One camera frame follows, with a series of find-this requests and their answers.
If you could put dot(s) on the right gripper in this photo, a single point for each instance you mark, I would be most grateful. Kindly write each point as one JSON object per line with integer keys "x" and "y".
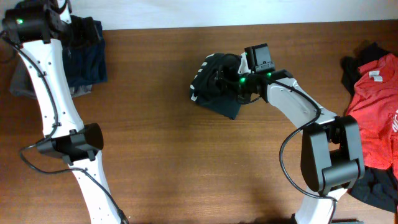
{"x": 232, "y": 71}

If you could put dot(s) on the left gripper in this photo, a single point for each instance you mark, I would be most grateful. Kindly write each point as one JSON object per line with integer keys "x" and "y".
{"x": 80, "y": 25}

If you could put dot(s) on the dark green t-shirt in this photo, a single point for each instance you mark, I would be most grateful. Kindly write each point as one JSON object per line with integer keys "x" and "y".
{"x": 205, "y": 93}

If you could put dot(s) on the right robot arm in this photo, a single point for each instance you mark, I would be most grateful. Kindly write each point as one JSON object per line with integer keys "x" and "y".
{"x": 331, "y": 158}

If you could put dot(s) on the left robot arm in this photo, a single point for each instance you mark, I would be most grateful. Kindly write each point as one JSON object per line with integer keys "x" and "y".
{"x": 39, "y": 31}

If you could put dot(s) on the folded navy blue garment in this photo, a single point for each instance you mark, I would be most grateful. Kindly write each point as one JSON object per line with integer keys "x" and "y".
{"x": 86, "y": 66}

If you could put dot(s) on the folded grey garment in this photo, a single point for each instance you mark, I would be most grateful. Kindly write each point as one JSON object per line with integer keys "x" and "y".
{"x": 21, "y": 84}

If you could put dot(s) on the red t-shirt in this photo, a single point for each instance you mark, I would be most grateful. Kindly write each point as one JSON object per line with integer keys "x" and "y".
{"x": 374, "y": 107}

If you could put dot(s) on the black garment under pile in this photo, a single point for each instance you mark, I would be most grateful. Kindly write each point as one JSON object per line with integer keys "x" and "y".
{"x": 377, "y": 188}

